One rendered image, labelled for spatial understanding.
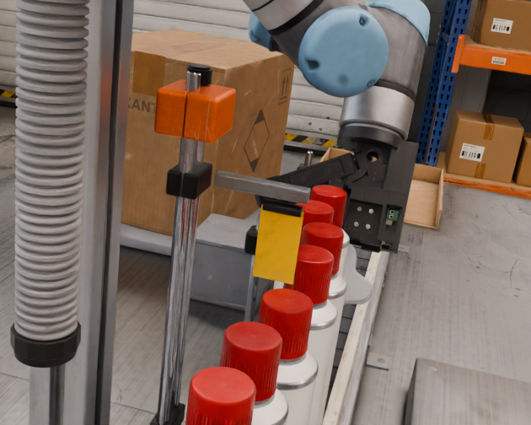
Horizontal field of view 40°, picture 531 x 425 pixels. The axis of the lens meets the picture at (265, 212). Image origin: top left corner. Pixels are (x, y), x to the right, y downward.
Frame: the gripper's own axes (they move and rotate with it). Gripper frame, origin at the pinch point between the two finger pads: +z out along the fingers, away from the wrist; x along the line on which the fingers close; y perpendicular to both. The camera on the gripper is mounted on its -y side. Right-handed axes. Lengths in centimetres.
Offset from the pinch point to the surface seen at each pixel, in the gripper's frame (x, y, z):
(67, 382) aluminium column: -26.5, -13.3, 9.2
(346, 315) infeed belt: 13.4, 2.8, -1.4
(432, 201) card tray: 74, 12, -31
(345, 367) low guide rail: -3.5, 4.5, 4.3
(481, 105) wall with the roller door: 383, 42, -167
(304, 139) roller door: 389, -66, -126
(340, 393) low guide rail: -7.5, 4.6, 6.6
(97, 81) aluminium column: -37.1, -12.0, -9.4
